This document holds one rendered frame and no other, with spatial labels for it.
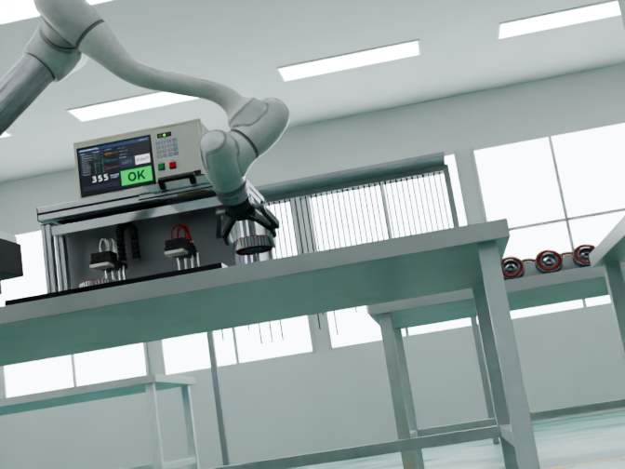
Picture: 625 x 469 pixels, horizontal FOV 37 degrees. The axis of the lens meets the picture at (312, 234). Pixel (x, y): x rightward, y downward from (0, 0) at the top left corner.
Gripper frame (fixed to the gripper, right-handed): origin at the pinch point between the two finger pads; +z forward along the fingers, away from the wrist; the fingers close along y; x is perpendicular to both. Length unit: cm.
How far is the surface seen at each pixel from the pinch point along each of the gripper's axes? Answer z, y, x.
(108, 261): 14, -50, 15
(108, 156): 3, -50, 50
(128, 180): 7, -44, 43
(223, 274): -4.7, -7.0, -13.8
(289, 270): -3.9, 11.1, -15.2
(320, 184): 261, -18, 278
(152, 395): 277, -135, 137
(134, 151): 3, -41, 51
